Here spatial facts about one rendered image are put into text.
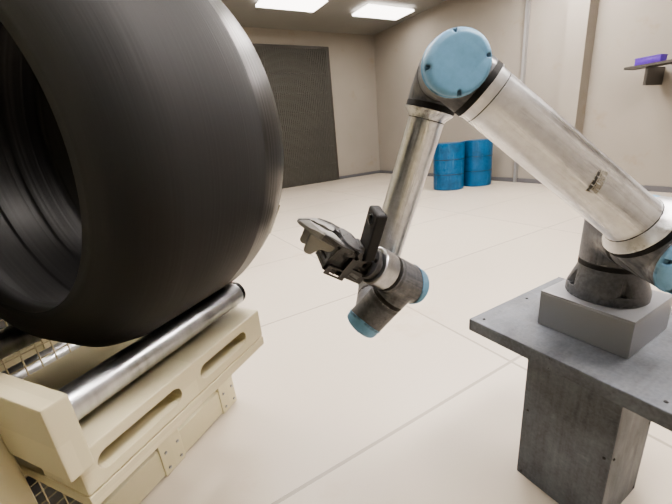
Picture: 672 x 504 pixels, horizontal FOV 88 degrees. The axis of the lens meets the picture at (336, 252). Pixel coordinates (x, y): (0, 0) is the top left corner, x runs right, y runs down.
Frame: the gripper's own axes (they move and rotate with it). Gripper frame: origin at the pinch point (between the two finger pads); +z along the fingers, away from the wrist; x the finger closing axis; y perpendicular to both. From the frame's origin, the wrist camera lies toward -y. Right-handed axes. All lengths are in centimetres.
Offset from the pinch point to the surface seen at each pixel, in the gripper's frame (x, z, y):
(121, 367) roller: -21.3, 20.5, 22.4
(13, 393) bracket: -26.3, 30.1, 22.8
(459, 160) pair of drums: 472, -441, -65
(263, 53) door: 872, -126, 16
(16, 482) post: -29, 26, 36
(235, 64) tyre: -3.3, 23.8, -16.1
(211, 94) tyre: -10.3, 25.4, -12.5
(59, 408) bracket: -29.7, 26.0, 19.4
